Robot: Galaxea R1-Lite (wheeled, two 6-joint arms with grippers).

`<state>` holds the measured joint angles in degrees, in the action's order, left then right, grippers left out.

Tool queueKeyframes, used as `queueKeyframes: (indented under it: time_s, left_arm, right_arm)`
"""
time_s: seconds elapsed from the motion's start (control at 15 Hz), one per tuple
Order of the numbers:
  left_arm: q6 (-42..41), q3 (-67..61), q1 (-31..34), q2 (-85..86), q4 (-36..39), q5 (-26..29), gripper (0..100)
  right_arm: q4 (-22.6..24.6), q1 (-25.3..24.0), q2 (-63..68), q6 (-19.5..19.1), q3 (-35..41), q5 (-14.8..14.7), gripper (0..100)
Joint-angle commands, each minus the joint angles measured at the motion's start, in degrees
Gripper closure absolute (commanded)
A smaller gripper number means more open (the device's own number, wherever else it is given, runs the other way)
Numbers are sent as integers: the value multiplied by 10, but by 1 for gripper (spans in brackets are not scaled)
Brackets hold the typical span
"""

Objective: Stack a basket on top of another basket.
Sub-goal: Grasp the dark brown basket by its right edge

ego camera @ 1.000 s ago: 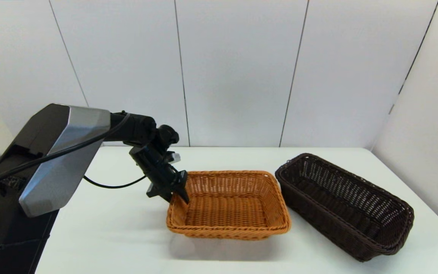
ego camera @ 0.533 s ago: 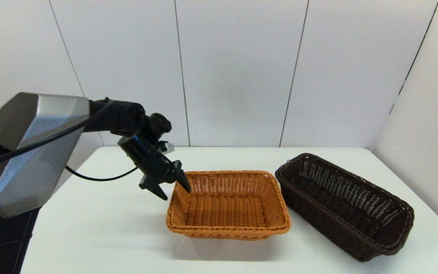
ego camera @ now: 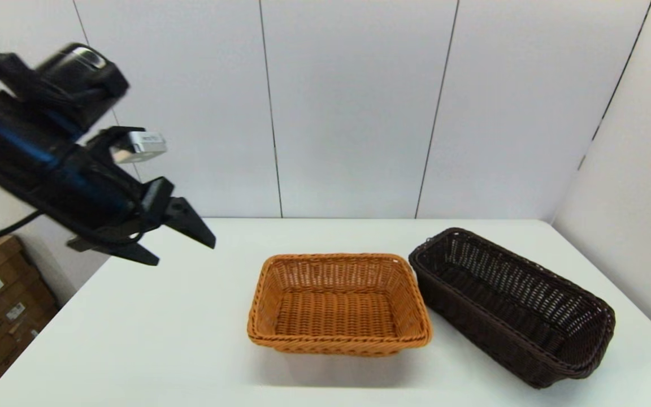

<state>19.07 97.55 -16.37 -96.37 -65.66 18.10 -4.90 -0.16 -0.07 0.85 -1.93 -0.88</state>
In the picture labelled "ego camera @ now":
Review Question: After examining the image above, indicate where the orange wicker basket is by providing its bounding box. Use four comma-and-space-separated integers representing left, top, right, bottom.
247, 253, 433, 357

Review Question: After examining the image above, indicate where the dark brown wicker basket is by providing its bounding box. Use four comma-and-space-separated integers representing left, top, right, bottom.
408, 227, 616, 389

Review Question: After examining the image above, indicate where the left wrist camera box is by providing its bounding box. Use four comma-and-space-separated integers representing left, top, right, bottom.
110, 131, 168, 164

